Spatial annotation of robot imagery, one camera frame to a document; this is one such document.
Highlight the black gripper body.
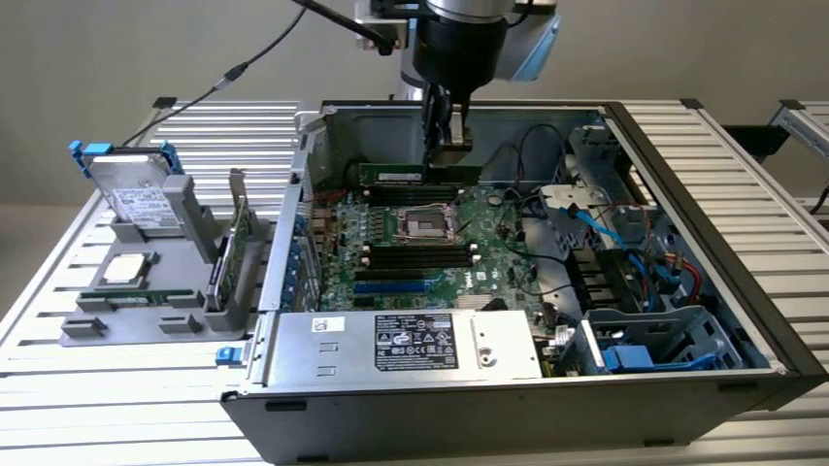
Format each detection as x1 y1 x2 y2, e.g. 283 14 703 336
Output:
412 17 508 96

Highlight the green RAM stick white label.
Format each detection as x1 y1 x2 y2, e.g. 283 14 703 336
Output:
357 161 484 187

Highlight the CPU socket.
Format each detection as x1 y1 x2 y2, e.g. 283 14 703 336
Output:
385 202 456 243

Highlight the silver disk bay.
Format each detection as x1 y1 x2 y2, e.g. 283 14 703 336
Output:
538 122 651 247

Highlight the green motherboard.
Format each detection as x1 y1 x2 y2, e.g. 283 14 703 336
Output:
309 183 552 322

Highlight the black expansion slot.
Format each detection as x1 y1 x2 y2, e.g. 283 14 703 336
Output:
353 270 427 283

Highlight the blue expansion slot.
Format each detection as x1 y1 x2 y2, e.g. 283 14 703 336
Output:
353 281 429 295

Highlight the silver chipset heat sink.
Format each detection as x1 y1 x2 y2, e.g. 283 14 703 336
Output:
455 294 507 313

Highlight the black fan shroud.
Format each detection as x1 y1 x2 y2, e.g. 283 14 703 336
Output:
567 249 650 313

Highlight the black box beside table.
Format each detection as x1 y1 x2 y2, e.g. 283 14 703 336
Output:
719 124 789 157

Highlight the hard disk with blue rails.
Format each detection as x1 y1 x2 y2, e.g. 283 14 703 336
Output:
65 139 187 230

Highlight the silver power supply unit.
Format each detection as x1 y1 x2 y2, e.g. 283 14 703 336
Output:
260 310 546 385

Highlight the grey parts rack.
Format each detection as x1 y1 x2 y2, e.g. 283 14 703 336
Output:
57 174 271 349

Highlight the grey drive cage blue latch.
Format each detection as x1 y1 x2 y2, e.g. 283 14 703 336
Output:
578 304 747 378

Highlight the metal slat side table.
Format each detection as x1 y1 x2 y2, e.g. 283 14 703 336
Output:
765 99 829 217

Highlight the silver CPU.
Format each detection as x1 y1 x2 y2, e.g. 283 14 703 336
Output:
101 253 152 286

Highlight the open black PC case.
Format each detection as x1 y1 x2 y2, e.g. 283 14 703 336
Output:
217 99 819 465

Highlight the black looped wire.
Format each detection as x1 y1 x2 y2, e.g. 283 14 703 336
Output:
515 123 562 185

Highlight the thick black camera cable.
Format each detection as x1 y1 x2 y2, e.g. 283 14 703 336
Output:
289 0 397 55

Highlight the blue disk wire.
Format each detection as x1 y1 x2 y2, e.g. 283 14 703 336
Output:
566 205 651 313

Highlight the thin black cable with connector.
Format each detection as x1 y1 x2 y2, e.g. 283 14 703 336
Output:
120 4 309 148

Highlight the graphics card with metal bracket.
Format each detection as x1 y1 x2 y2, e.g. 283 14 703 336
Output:
204 167 256 313

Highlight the red wire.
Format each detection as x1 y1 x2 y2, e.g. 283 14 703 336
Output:
672 255 709 303

